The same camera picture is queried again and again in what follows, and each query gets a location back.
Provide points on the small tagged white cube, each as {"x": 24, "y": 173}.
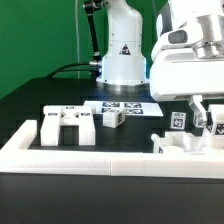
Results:
{"x": 178, "y": 120}

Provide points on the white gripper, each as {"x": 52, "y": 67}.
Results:
{"x": 177, "y": 74}

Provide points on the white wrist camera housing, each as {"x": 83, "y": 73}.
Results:
{"x": 203, "y": 34}

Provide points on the white chair back part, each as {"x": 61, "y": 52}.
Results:
{"x": 56, "y": 116}

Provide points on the white chair seat part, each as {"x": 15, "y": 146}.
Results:
{"x": 180, "y": 143}

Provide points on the white sheet with tags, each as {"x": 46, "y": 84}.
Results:
{"x": 131, "y": 108}

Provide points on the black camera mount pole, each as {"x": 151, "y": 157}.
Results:
{"x": 90, "y": 7}

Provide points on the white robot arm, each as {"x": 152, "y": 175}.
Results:
{"x": 124, "y": 65}

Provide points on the white U-shaped border frame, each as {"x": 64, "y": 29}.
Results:
{"x": 169, "y": 159}

